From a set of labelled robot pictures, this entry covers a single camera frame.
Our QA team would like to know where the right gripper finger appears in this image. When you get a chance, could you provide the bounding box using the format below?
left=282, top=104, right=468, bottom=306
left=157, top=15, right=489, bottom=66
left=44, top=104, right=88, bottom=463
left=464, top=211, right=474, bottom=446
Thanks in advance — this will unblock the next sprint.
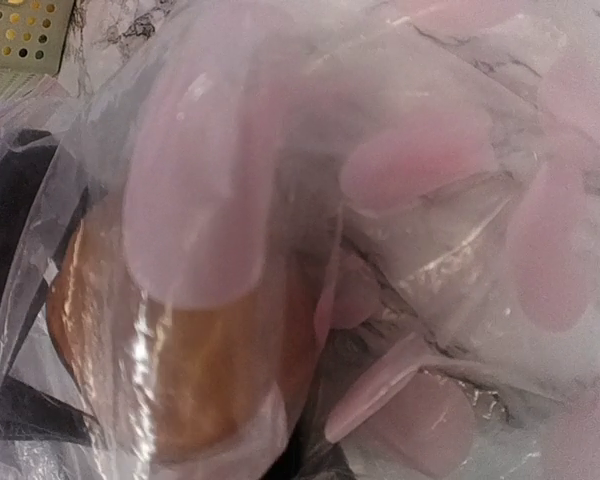
left=267, top=396, right=356, bottom=480

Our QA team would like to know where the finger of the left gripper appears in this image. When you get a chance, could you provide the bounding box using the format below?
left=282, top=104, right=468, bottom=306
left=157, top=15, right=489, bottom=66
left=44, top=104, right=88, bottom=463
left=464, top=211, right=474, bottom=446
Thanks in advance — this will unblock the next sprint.
left=0, top=128, right=89, bottom=281
left=0, top=377, right=100, bottom=445

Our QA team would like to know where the green plastic basket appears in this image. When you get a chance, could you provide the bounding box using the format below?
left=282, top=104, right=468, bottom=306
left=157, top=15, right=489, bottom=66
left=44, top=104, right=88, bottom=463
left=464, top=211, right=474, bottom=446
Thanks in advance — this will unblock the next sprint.
left=0, top=0, right=74, bottom=102

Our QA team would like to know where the clear zip top bag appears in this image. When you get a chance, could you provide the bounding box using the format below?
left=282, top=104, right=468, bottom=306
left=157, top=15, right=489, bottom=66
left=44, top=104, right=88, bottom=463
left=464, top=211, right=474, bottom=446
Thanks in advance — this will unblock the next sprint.
left=0, top=1, right=600, bottom=479

